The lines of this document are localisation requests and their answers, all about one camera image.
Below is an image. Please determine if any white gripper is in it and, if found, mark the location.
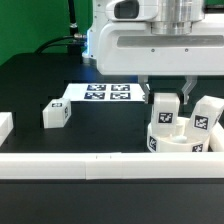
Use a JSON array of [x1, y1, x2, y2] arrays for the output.
[[97, 0, 224, 105]]

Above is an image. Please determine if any white round stool seat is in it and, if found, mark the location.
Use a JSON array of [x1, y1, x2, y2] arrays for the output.
[[147, 117, 210, 153]]

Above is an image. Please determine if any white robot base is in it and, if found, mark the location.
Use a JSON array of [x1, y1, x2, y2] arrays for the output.
[[82, 0, 100, 64]]

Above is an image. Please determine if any white marker sheet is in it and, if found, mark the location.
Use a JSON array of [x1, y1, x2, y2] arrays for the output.
[[63, 83, 144, 102]]

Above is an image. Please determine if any black cable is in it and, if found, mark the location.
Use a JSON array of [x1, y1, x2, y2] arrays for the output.
[[34, 0, 88, 55]]

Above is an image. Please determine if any white front barrier rail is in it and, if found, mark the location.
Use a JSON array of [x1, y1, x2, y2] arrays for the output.
[[0, 152, 224, 180]]

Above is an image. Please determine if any white left barrier rail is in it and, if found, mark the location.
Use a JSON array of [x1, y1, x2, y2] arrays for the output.
[[0, 112, 14, 146]]

